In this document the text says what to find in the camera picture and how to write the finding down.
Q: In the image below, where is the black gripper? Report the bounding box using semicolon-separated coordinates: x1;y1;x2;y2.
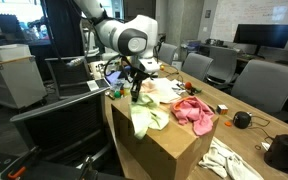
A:
127;65;150;103

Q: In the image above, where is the light green cloth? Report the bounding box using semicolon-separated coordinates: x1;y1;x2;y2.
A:
128;93;170;140

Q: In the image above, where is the peach and white cloth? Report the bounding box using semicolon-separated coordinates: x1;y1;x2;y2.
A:
140;78;182;104

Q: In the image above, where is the pink cloth with orange print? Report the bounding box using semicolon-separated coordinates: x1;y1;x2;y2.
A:
170;95;216;137

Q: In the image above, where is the brown cardboard box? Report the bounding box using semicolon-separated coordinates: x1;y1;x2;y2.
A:
111;94;220;180

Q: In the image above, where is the black mesh office chair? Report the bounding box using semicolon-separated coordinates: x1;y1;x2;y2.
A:
44;55;93;100

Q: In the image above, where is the grey mesh back office chair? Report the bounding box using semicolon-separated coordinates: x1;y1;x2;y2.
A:
10;87;113;168

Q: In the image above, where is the yellow spray bottle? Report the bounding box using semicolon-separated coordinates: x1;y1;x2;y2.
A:
123;79;132;98

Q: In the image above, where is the silver laptop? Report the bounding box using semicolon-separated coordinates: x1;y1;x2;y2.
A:
86;69;122;93

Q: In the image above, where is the Rubik's cube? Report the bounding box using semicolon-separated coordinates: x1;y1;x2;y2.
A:
216;104;229;116

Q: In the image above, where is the orange black bar clamp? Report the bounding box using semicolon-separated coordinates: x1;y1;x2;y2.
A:
0;146;42;180
78;154;97;180

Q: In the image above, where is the black curtain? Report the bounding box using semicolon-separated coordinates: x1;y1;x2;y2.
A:
40;0;85;58

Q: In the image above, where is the small black round speaker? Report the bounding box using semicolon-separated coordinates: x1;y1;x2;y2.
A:
232;111;253;130

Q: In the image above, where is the white crumpled cloth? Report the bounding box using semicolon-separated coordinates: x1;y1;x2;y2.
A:
198;136;265;180

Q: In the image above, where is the black perforated mounting table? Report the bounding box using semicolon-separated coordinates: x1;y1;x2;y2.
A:
0;146;132;180

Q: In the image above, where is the white rolling cabinet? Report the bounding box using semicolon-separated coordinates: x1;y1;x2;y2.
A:
0;54;48;111

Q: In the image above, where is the white plastic bin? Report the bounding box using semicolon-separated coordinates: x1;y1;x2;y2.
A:
0;43;32;63

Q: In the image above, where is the whiteboard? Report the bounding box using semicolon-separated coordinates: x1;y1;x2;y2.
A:
213;0;288;44

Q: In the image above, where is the black computer monitor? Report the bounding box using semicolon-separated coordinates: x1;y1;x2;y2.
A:
233;23;288;56

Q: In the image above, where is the black cylindrical appliance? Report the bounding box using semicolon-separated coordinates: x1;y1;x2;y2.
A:
263;133;288;174

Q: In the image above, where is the thin black speaker cable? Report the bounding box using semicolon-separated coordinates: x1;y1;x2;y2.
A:
248;114;275;143

